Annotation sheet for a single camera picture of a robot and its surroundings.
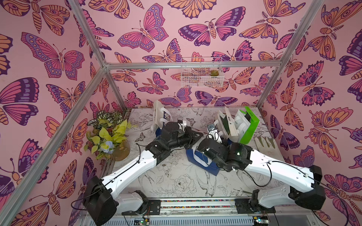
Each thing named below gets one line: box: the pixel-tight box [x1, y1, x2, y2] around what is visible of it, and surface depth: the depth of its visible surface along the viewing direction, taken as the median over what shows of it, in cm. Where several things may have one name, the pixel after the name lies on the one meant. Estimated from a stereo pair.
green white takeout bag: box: [233, 106, 261, 146], surface depth 83 cm
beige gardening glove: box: [254, 136, 284, 160], surface depth 97 cm
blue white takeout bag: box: [217, 106, 239, 143], surface depth 77 cm
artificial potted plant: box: [83, 110, 132, 162], surface depth 79 cm
